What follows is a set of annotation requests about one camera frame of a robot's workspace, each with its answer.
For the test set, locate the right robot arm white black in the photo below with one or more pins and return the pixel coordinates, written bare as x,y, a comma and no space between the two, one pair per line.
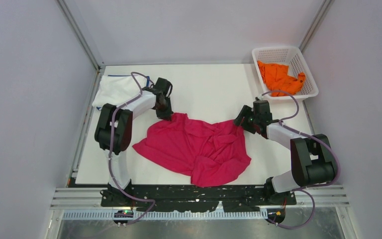
312,162

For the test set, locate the white plastic basket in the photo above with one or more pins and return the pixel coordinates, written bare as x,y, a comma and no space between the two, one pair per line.
291,57

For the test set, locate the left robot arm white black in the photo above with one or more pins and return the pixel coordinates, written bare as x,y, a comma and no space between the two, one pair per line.
119,106

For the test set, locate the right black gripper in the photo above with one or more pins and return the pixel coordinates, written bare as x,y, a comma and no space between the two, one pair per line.
246,111

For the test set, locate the pink t shirt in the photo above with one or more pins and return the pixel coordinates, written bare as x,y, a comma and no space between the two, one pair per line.
211,154

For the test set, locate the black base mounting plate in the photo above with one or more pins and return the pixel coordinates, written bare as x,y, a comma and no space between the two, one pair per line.
190,198

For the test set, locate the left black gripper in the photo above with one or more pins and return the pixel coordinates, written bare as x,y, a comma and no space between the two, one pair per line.
166,115

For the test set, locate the orange t shirt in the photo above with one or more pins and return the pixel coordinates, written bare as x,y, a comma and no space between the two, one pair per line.
276,78

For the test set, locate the folded white t shirt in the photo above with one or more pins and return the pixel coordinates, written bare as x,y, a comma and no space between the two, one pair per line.
115,90

